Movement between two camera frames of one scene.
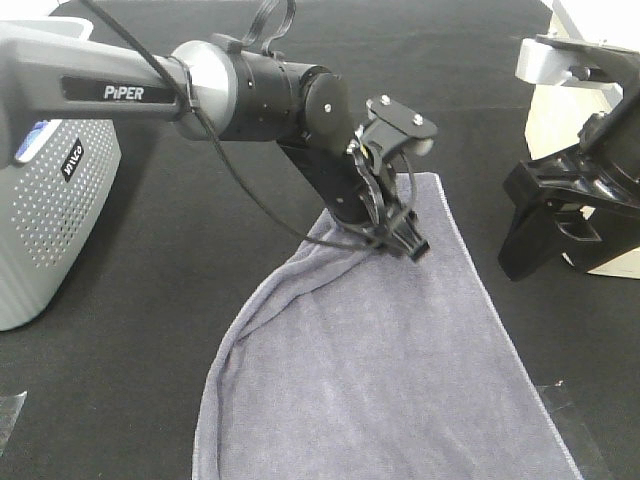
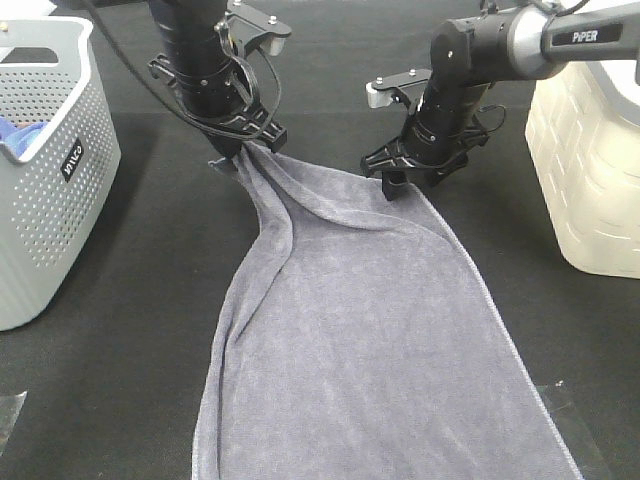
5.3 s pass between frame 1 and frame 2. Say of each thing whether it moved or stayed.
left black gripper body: moved
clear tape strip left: stayed
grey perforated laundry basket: stayed
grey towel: moved
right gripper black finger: moved
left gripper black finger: moved
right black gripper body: moved
